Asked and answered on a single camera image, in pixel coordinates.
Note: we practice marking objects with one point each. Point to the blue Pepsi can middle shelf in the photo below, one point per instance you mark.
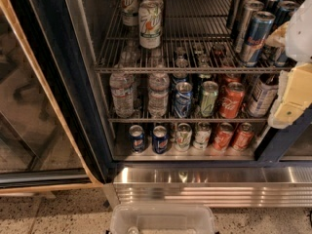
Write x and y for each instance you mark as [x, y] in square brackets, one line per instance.
[182, 99]

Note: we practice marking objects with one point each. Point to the right Coca-Cola can bottom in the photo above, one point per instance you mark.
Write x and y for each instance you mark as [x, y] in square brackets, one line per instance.
[243, 137]

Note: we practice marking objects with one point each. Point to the right Pepsi can bottom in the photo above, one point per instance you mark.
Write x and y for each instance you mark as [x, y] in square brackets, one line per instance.
[159, 139]

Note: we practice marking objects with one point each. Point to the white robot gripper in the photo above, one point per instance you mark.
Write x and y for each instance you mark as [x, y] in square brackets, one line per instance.
[300, 38]

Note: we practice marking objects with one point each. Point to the right clear water bottle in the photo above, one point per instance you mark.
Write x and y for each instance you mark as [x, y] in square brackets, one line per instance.
[158, 85]

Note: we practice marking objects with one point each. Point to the left clear water bottle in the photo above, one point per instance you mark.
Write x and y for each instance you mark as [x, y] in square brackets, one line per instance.
[121, 83]

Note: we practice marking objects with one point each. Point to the coca-cola can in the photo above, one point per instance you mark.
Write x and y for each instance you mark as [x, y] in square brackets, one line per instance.
[223, 135]
[243, 137]

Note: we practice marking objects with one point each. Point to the stainless steel fridge base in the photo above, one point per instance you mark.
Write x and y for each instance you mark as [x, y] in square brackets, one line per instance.
[288, 187]

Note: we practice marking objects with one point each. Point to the left rear 7up can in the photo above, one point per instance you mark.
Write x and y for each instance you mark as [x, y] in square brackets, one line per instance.
[129, 10]

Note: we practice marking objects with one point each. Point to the left 7up can bottom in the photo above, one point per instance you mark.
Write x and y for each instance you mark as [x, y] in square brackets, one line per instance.
[183, 136]

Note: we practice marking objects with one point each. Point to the rear silver Red Bull can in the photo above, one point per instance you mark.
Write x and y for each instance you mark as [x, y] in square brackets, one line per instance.
[232, 13]

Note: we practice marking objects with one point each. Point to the right 7up can bottom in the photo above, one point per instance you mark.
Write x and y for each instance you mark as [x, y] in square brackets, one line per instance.
[203, 132]

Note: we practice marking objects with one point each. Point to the blue Red Bull can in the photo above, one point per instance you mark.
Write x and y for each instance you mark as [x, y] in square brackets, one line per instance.
[258, 30]

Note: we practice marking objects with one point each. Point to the left Coca-Cola can bottom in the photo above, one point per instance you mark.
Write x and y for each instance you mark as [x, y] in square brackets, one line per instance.
[223, 135]

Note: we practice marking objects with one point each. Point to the right front Red Bull can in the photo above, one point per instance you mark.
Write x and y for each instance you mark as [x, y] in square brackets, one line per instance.
[277, 56]

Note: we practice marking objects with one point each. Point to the top wire shelf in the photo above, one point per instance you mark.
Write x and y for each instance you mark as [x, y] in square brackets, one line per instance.
[195, 40]

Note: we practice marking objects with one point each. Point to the pepsi can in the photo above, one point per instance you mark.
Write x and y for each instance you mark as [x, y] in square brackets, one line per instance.
[137, 138]
[159, 139]

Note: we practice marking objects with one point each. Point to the white blue can middle shelf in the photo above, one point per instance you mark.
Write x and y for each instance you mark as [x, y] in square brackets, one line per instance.
[263, 95]

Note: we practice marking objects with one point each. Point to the red Coca-Cola can middle shelf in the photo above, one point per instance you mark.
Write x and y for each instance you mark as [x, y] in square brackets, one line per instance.
[231, 99]

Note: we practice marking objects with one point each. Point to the clear water bottle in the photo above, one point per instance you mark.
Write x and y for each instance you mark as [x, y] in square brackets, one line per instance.
[158, 85]
[121, 83]

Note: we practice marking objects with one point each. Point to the front white 7up can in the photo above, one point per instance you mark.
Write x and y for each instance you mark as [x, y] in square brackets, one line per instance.
[149, 17]

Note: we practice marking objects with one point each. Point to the open glass fridge door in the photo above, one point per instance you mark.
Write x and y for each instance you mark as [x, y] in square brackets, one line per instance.
[51, 130]

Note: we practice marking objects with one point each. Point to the green Sprite can middle shelf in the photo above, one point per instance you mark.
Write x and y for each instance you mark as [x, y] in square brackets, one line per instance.
[208, 96]

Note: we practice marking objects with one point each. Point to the left Pepsi can bottom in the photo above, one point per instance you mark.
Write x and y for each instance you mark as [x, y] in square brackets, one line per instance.
[137, 138]

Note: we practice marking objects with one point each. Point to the middle wire shelf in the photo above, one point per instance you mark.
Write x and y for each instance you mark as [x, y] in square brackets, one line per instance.
[145, 117]

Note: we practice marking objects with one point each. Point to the wire shelf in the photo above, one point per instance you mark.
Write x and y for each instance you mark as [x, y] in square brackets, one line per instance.
[145, 117]
[195, 40]

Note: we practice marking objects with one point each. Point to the silver red bull can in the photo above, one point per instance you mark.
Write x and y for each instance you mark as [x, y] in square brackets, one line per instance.
[237, 20]
[232, 13]
[250, 8]

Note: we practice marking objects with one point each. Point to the clear plastic bin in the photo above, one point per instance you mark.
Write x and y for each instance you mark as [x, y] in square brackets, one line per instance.
[161, 218]

